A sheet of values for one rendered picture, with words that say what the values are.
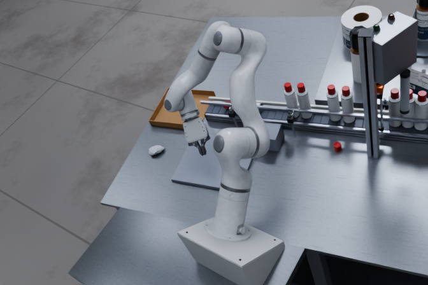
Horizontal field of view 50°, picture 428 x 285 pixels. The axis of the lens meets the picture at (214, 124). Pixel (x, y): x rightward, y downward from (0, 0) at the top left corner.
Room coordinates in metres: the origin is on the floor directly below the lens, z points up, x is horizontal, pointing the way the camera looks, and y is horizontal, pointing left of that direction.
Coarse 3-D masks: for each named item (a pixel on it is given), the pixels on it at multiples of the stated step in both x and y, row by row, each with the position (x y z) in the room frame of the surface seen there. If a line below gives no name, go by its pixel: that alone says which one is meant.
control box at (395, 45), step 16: (400, 16) 1.21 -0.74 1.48; (384, 32) 1.17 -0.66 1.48; (400, 32) 1.14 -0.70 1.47; (416, 32) 1.16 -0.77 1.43; (384, 48) 1.11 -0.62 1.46; (400, 48) 1.13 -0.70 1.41; (416, 48) 1.16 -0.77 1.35; (384, 64) 1.11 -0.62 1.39; (400, 64) 1.13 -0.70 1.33; (384, 80) 1.11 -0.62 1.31
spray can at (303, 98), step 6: (300, 84) 1.50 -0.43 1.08; (300, 90) 1.48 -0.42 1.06; (306, 90) 1.49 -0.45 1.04; (300, 96) 1.48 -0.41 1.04; (306, 96) 1.47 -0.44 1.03; (300, 102) 1.48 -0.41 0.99; (306, 102) 1.47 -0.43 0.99; (300, 108) 1.49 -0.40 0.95; (306, 108) 1.47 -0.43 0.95; (306, 114) 1.47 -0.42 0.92
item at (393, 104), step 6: (390, 90) 1.26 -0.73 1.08; (396, 90) 1.24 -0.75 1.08; (390, 96) 1.25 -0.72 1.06; (396, 96) 1.23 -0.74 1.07; (390, 102) 1.24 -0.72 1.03; (396, 102) 1.22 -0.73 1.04; (390, 108) 1.24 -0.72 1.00; (396, 108) 1.22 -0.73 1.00; (390, 114) 1.24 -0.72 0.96; (396, 114) 1.22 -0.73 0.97; (390, 120) 1.24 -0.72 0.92; (390, 126) 1.24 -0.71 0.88; (396, 126) 1.22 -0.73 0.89
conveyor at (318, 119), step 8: (208, 112) 1.79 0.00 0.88; (216, 112) 1.77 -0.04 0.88; (224, 112) 1.74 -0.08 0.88; (264, 112) 1.63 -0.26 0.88; (272, 112) 1.61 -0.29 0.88; (280, 112) 1.59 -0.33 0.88; (288, 112) 1.57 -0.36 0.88; (296, 120) 1.50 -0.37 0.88; (304, 120) 1.47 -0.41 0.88; (312, 120) 1.45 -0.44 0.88; (320, 120) 1.43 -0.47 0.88; (328, 120) 1.41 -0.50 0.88; (360, 120) 1.34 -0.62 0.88; (384, 120) 1.29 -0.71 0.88; (384, 128) 1.25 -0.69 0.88; (392, 128) 1.23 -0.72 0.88; (400, 128) 1.21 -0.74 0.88
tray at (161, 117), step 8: (168, 88) 2.13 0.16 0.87; (200, 96) 1.99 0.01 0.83; (208, 96) 1.96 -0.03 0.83; (160, 104) 2.04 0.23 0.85; (200, 104) 1.93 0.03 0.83; (208, 104) 1.90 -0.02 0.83; (160, 112) 2.00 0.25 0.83; (168, 112) 1.97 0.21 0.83; (176, 112) 1.95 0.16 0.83; (200, 112) 1.87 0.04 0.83; (152, 120) 1.92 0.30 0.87; (160, 120) 1.93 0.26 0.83; (168, 120) 1.91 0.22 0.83; (176, 120) 1.88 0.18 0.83; (184, 120) 1.86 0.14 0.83; (176, 128) 1.83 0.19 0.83
